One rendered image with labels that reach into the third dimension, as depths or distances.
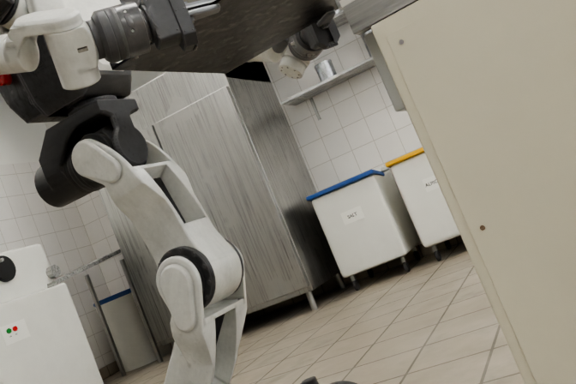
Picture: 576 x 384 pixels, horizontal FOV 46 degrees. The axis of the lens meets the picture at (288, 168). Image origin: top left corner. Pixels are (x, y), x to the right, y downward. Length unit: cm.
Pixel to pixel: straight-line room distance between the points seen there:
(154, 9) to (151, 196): 46
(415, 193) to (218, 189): 142
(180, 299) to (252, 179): 346
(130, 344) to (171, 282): 473
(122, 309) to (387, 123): 276
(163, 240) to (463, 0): 80
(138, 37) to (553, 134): 65
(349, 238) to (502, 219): 388
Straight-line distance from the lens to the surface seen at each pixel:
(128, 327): 613
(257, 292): 498
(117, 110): 158
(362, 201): 485
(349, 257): 493
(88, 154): 154
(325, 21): 154
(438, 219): 473
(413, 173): 473
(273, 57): 179
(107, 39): 113
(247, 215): 490
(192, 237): 145
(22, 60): 120
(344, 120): 554
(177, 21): 116
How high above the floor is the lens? 59
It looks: 5 degrees up
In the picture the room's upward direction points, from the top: 22 degrees counter-clockwise
